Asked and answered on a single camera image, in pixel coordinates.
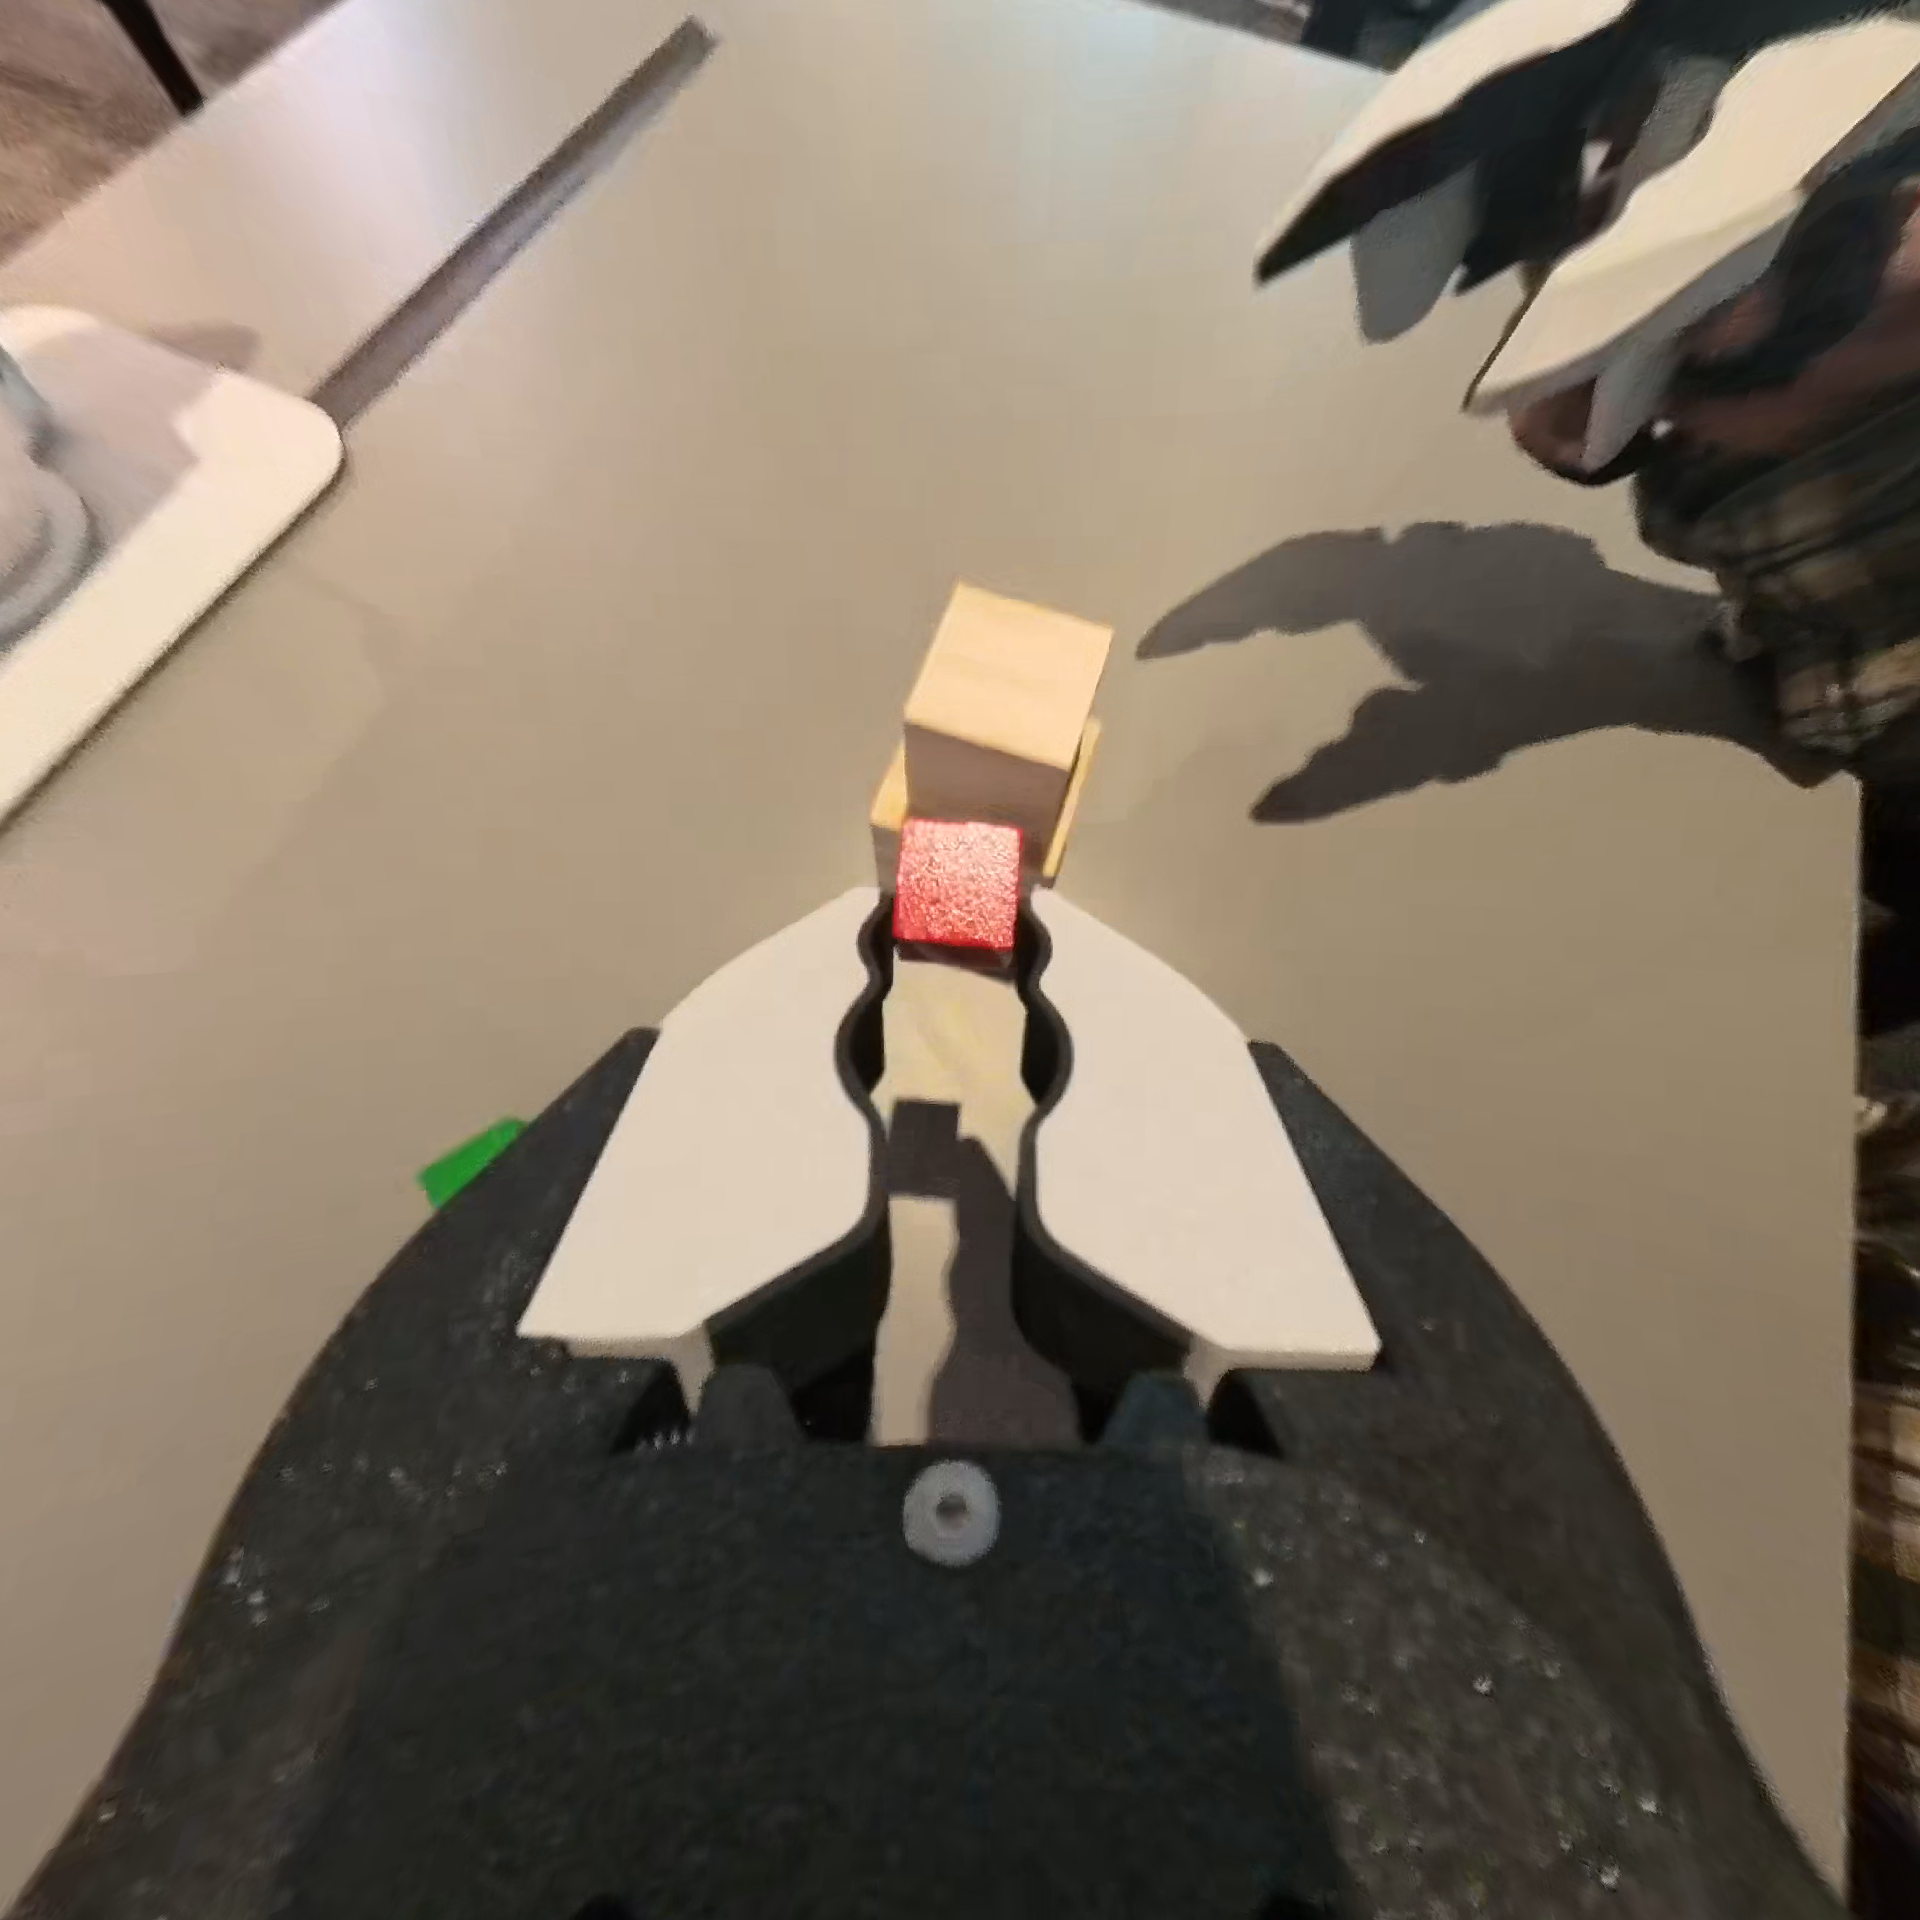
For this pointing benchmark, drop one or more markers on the small green cube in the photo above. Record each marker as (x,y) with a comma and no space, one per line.
(469,1165)

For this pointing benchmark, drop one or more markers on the small wooden cube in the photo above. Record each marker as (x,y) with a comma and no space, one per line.
(1003,691)

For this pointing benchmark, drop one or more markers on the large wooden cube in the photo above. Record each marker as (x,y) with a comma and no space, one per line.
(1078,796)

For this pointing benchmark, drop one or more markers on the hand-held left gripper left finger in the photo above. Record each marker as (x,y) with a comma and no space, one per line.
(705,1155)

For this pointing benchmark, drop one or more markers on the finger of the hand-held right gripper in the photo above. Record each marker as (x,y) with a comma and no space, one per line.
(1424,105)
(1693,194)

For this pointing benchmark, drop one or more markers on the person's right forearm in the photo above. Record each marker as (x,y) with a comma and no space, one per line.
(1829,598)

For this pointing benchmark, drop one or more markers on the person's right hand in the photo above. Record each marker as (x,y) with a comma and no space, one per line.
(1785,329)

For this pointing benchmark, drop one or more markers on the white monitor stand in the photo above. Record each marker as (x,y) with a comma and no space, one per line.
(224,493)

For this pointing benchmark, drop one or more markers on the person's plaid shirt torso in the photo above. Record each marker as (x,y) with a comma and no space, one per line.
(1890,1349)

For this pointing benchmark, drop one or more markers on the small red cube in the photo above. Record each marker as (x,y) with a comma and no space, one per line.
(955,885)

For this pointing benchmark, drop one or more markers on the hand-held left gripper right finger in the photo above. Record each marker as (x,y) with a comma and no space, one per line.
(1185,1170)

